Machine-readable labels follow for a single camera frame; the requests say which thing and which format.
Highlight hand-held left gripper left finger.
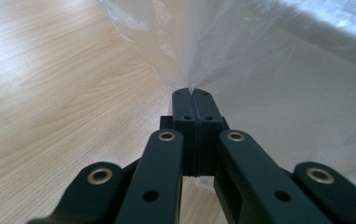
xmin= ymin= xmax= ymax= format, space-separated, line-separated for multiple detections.
xmin=159 ymin=87 xmax=200 ymax=178

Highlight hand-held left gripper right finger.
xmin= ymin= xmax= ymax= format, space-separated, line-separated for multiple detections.
xmin=193 ymin=88 xmax=231 ymax=178

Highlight clear plastic bag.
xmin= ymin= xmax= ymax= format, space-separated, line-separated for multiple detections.
xmin=97 ymin=0 xmax=356 ymax=200

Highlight white plastic trash bin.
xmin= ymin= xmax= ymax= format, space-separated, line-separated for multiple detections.
xmin=193 ymin=18 xmax=356 ymax=200

